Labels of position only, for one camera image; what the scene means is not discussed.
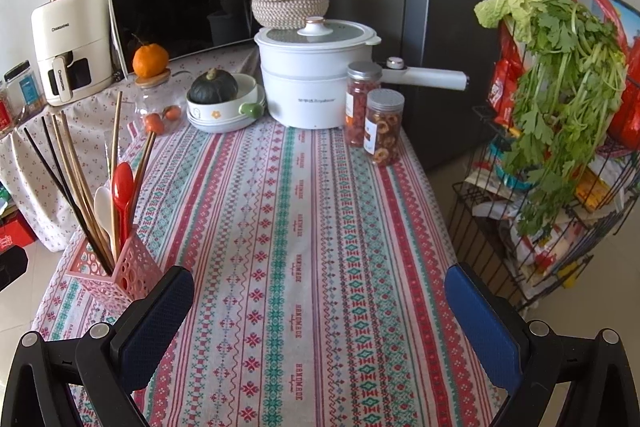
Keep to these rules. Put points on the orange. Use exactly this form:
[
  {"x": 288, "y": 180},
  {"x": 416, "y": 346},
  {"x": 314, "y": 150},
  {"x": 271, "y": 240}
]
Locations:
[{"x": 150, "y": 59}]

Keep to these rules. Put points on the red shopping bag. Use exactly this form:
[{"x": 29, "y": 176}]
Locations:
[{"x": 627, "y": 117}]

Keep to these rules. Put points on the small-flower print cloth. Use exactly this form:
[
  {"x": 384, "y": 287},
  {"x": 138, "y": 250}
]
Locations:
[{"x": 30, "y": 177}]

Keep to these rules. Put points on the white air fryer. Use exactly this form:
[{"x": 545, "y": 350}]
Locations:
[{"x": 65, "y": 32}]

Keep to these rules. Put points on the red snack packets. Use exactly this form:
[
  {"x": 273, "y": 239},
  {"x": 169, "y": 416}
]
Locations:
[{"x": 502, "y": 92}]

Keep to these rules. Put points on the white spoon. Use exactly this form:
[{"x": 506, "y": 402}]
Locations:
[{"x": 103, "y": 203}]

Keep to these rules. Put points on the red spoon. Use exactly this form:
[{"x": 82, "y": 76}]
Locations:
[{"x": 122, "y": 182}]

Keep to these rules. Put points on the yellow packet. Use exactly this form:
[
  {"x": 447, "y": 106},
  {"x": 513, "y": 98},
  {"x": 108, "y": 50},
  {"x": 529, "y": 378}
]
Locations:
[{"x": 597, "y": 189}]

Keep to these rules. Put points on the dark green squash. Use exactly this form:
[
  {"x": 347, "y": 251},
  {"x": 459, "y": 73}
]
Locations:
[{"x": 212, "y": 89}]

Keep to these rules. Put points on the clear storage jar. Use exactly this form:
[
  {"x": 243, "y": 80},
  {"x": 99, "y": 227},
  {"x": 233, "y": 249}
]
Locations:
[{"x": 25, "y": 92}]

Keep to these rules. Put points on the jar of dried fruit rings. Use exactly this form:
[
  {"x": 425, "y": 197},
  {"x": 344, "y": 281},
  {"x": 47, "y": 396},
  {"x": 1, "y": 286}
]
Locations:
[{"x": 385, "y": 132}]

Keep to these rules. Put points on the small orange fruit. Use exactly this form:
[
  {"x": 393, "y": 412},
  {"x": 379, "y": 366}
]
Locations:
[
  {"x": 153, "y": 123},
  {"x": 172, "y": 112}
]

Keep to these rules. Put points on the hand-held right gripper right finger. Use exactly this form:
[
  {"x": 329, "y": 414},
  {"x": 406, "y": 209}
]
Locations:
[{"x": 480, "y": 322}]

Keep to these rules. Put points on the striped patterned tablecloth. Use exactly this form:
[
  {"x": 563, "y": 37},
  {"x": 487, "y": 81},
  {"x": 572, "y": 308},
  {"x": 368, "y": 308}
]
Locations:
[{"x": 300, "y": 232}]

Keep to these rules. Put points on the grey refrigerator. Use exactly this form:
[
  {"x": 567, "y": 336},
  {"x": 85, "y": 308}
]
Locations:
[{"x": 440, "y": 32}]

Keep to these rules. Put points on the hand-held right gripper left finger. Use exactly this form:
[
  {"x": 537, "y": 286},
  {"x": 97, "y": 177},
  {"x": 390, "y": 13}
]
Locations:
[{"x": 155, "y": 322}]

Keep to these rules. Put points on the blue snack packet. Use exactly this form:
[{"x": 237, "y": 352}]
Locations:
[{"x": 510, "y": 181}]

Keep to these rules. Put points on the glass jar with wooden lid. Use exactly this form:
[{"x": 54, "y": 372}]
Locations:
[{"x": 150, "y": 99}]

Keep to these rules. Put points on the red box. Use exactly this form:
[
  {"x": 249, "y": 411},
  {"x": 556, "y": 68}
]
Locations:
[{"x": 15, "y": 232}]

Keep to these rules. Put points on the white electric pot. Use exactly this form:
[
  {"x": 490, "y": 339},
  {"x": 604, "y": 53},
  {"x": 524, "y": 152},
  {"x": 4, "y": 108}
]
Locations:
[{"x": 300, "y": 82}]

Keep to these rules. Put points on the jar of red dried fruit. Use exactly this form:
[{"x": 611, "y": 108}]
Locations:
[{"x": 357, "y": 107}]

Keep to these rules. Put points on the pink utensil holder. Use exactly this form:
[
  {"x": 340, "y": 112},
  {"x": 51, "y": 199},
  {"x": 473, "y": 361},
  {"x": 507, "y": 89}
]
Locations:
[{"x": 135, "y": 279}]

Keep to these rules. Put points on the leafy green celery bunch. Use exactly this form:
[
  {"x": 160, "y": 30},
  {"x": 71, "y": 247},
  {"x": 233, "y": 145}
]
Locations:
[{"x": 560, "y": 82}]

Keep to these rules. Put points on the microwave oven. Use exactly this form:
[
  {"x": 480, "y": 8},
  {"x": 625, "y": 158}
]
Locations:
[{"x": 190, "y": 7}]

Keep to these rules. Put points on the black chopstick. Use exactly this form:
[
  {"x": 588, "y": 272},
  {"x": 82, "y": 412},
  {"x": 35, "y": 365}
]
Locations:
[
  {"x": 55, "y": 182},
  {"x": 65, "y": 164}
]

